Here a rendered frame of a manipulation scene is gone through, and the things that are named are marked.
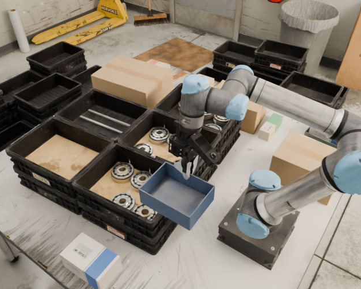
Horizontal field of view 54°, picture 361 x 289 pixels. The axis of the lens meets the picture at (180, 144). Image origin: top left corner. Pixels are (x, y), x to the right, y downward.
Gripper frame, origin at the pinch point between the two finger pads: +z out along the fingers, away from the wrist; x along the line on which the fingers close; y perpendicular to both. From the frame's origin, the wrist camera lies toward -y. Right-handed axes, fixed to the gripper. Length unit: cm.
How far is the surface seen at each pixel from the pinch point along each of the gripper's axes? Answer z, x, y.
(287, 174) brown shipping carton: 25, -59, -18
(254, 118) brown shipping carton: 19, -84, 15
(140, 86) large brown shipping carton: 14, -59, 77
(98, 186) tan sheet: 30, 3, 44
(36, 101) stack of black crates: 57, -49, 172
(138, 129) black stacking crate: 18, -30, 51
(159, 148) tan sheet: 25, -32, 39
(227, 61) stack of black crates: 42, -199, 97
